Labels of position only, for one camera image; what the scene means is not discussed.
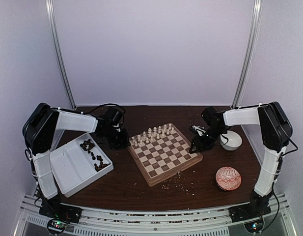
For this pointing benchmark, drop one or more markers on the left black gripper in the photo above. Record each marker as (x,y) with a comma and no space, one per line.
(125,141)

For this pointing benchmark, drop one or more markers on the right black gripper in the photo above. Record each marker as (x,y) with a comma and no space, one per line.
(199,144)

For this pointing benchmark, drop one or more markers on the wooden chess board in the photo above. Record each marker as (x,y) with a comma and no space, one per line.
(160,162)

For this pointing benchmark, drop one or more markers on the white plastic divided tray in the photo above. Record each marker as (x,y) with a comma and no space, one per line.
(73,168)

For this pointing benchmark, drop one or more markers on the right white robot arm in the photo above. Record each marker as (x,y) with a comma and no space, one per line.
(276,132)

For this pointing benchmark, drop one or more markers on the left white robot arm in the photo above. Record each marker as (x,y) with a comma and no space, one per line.
(39,130)

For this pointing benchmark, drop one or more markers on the dark chess pieces upper pile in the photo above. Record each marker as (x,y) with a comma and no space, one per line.
(87,145)

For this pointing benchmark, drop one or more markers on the dark chess pieces pile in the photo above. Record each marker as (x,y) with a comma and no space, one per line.
(99,163)
(87,145)

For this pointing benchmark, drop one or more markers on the dark chess pieces lower pile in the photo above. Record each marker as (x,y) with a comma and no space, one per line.
(99,163)

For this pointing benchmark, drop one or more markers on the white chess pieces group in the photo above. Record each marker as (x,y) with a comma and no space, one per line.
(156,135)

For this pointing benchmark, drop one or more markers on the white ceramic bowl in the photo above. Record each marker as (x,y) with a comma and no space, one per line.
(230,141)

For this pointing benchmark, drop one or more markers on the red patterned bowl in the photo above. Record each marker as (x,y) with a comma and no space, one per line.
(228,178)

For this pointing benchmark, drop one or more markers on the right wrist camera with cable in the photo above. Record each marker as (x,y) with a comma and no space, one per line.
(197,130)

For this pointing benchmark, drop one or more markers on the aluminium front rail frame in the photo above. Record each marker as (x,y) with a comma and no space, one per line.
(214,221)

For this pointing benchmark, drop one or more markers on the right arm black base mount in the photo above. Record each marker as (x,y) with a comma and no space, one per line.
(246,212)

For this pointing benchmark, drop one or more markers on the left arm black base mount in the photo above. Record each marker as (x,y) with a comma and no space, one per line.
(65,213)

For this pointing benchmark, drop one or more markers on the left aluminium corner post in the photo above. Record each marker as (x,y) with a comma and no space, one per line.
(58,52)

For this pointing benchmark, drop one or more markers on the aluminium corner post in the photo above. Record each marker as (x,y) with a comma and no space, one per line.
(246,67)
(58,52)

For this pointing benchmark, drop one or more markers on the right aluminium corner post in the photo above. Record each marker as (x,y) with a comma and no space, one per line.
(246,67)

